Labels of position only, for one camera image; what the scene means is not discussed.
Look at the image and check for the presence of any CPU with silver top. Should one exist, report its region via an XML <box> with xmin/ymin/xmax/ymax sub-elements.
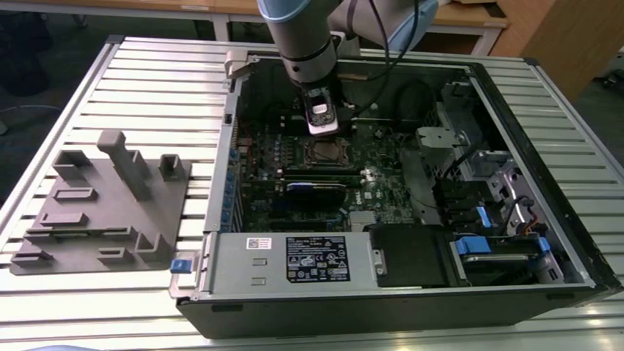
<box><xmin>313</xmin><ymin>142</ymin><xmax>342</xmax><ymax>162</ymax></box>

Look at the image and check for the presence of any metal socket cover frame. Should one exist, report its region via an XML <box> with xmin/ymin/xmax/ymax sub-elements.
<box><xmin>305</xmin><ymin>137</ymin><xmax>350</xmax><ymax>167</ymax></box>

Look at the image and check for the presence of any CPU socket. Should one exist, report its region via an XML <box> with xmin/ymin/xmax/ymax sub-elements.
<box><xmin>301</xmin><ymin>135</ymin><xmax>353</xmax><ymax>170</ymax></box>

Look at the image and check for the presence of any green motherboard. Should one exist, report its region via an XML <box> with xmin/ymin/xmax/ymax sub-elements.
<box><xmin>236</xmin><ymin>118</ymin><xmax>425</xmax><ymax>234</ymax></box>

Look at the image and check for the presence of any graphics card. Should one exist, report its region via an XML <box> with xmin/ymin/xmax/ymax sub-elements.
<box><xmin>284</xmin><ymin>180</ymin><xmax>350</xmax><ymax>208</ymax></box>

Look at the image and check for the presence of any grey case latch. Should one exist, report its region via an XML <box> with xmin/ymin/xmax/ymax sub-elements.
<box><xmin>222</xmin><ymin>50</ymin><xmax>250</xmax><ymax>80</ymax></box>

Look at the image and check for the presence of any silver finned heat sink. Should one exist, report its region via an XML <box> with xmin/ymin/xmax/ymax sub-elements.
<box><xmin>348</xmin><ymin>210</ymin><xmax>382</xmax><ymax>225</ymax></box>

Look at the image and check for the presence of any silver power supply unit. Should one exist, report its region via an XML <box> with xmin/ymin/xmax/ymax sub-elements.
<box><xmin>206</xmin><ymin>231</ymin><xmax>380</xmax><ymax>294</ymax></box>

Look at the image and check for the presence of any wooden cabinet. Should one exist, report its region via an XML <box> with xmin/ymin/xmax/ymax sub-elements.
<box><xmin>492</xmin><ymin>0</ymin><xmax>624</xmax><ymax>100</ymax></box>

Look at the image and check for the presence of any hard disk in blue carrier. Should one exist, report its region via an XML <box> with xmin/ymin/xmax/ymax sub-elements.
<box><xmin>450</xmin><ymin>233</ymin><xmax>554</xmax><ymax>288</ymax></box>

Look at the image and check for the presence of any grey parts rack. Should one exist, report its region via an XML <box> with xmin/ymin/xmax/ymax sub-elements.
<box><xmin>8</xmin><ymin>129</ymin><xmax>194</xmax><ymax>276</ymax></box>

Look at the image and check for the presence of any black PC case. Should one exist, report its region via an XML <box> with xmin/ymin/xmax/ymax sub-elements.
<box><xmin>166</xmin><ymin>50</ymin><xmax>624</xmax><ymax>340</ymax></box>

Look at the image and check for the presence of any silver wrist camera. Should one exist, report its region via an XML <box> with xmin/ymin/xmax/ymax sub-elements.
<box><xmin>302</xmin><ymin>86</ymin><xmax>341</xmax><ymax>137</ymax></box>

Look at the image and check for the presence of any wooden desk white frame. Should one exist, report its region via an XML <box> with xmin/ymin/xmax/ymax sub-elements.
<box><xmin>0</xmin><ymin>0</ymin><xmax>220</xmax><ymax>42</ymax></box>
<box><xmin>213</xmin><ymin>0</ymin><xmax>512</xmax><ymax>56</ymax></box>

